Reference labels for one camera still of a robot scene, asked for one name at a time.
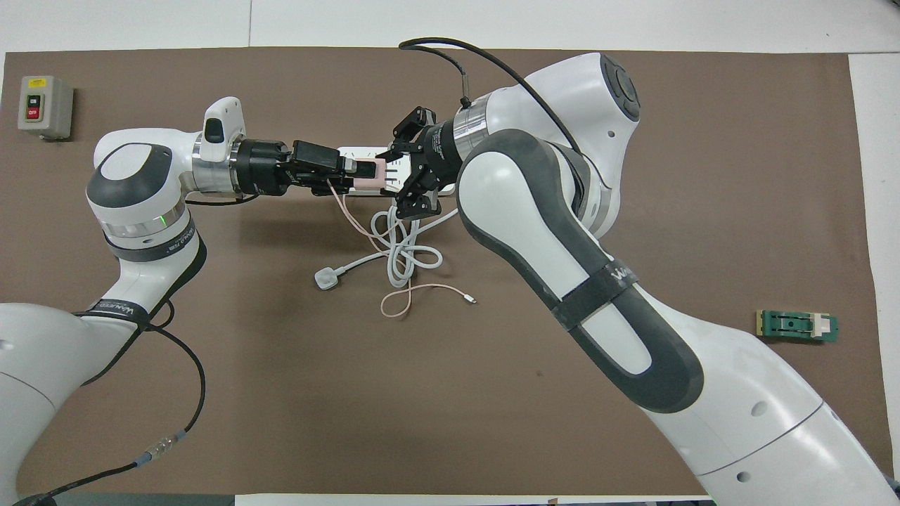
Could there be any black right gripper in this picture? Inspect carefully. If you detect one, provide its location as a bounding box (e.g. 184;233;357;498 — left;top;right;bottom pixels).
380;107;463;221

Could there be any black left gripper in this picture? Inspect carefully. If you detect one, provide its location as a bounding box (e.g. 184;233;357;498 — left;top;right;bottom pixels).
236;139;356;196

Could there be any pink USB charger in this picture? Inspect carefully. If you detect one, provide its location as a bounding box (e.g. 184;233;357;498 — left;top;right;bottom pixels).
352;160;394;190

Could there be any pink charging cable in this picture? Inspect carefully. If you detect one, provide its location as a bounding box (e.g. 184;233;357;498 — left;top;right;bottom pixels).
327;179;479;318

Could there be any white power strip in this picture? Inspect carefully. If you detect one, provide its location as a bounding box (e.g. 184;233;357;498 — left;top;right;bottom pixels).
336;145;456;197

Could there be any brown table mat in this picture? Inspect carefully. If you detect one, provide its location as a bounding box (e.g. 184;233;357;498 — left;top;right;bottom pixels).
0;47;894;496

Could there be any grey on-off button box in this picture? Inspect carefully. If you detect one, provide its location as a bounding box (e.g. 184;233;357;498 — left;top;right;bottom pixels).
18;75;75;140

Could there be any white power cord with plug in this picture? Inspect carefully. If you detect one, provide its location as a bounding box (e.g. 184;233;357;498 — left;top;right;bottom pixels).
313;204;458;292

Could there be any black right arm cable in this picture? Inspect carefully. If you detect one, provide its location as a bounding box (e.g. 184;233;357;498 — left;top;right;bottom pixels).
399;39;584;157

